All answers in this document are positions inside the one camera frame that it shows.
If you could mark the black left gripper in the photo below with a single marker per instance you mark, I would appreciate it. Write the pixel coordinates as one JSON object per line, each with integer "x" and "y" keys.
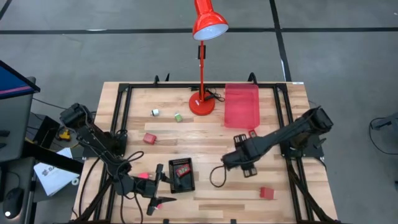
{"x": 147, "y": 188}

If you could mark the computer monitor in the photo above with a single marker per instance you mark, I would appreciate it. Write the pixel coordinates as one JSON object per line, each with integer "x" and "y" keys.
{"x": 12, "y": 82}

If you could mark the white paper booklet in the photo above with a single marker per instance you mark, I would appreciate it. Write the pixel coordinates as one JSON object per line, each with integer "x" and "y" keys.
{"x": 53, "y": 177}

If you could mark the black desk crossbar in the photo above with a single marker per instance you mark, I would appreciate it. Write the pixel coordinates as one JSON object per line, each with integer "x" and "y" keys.
{"x": 53, "y": 160}

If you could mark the white cube charger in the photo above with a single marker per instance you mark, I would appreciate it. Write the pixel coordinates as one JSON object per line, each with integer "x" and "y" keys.
{"x": 155, "y": 112}

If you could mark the black box under desk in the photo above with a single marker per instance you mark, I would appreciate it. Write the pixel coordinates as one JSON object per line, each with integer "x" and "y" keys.
{"x": 43, "y": 127}

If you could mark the small dark red gadget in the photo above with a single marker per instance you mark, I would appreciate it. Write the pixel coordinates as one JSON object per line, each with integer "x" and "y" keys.
{"x": 253, "y": 133}

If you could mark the pink cube charger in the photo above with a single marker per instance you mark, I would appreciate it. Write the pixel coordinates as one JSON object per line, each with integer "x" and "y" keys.
{"x": 160, "y": 206}

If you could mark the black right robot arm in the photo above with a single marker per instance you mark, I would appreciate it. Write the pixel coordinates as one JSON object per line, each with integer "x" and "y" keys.
{"x": 292, "y": 132}

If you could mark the red desk lamp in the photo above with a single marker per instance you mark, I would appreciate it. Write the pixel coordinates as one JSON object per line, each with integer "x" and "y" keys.
{"x": 208, "y": 21}

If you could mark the black frame hook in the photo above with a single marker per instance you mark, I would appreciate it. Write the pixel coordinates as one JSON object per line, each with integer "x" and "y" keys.
{"x": 167, "y": 77}
{"x": 156, "y": 80}
{"x": 252, "y": 77}

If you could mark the red pocket calculator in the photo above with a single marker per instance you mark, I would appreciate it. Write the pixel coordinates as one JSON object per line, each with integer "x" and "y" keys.
{"x": 183, "y": 170}

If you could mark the pink translucent bin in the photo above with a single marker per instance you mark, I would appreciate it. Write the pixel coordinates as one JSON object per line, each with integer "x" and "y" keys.
{"x": 242, "y": 105}

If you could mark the pink charger with metal plug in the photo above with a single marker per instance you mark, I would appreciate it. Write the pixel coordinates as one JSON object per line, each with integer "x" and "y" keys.
{"x": 143, "y": 175}

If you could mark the black mesh basket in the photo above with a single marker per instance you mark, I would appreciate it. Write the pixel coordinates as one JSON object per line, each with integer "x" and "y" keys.
{"x": 186, "y": 185}

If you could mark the black computer mouse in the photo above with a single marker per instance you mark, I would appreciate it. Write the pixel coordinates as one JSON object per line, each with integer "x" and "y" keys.
{"x": 13, "y": 202}

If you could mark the black aluminium table frame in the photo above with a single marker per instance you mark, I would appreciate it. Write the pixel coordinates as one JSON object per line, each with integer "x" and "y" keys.
{"x": 174, "y": 85}

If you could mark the red cube charger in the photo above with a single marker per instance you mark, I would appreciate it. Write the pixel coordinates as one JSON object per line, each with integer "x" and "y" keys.
{"x": 150, "y": 138}

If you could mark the black desk surface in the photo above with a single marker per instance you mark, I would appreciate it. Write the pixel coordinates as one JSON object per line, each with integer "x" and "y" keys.
{"x": 9, "y": 174}

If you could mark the green cube charger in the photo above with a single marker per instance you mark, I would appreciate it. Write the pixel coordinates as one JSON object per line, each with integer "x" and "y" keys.
{"x": 178, "y": 117}

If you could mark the red rectangular box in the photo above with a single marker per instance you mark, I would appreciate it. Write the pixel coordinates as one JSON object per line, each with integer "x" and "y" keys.
{"x": 266, "y": 193}

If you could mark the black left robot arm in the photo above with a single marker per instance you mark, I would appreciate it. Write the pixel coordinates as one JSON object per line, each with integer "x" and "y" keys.
{"x": 93, "y": 137}

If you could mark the grey chair base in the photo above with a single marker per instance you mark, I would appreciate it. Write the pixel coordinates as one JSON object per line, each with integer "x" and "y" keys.
{"x": 387, "y": 124}

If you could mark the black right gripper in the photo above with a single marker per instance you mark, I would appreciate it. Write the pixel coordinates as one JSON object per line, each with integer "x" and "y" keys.
{"x": 241, "y": 157}

